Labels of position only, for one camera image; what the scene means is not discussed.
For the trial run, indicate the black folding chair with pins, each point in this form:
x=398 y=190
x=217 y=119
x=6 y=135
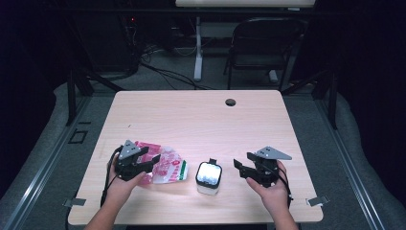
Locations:
x=268 y=38

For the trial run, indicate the person's right hand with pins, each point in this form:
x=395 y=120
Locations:
x=274 y=198

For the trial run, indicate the black metal frame post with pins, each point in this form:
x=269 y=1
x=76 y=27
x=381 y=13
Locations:
x=333 y=102
x=72 y=96

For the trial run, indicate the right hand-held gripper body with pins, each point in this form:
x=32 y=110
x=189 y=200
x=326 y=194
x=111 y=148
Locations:
x=266 y=172

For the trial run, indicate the person's left hand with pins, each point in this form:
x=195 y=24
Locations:
x=119 y=191

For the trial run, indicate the white desk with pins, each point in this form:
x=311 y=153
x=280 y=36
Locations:
x=198 y=48

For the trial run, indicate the dark computer case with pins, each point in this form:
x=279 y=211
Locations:
x=105 y=44

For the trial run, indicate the aluminium floor rail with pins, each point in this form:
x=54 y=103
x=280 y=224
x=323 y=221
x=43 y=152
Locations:
x=349 y=172
x=44 y=172

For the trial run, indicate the pink printed clear plastic bag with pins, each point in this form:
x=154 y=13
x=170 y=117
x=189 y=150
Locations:
x=169 y=169

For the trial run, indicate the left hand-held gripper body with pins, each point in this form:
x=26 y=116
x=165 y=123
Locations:
x=129 y=166

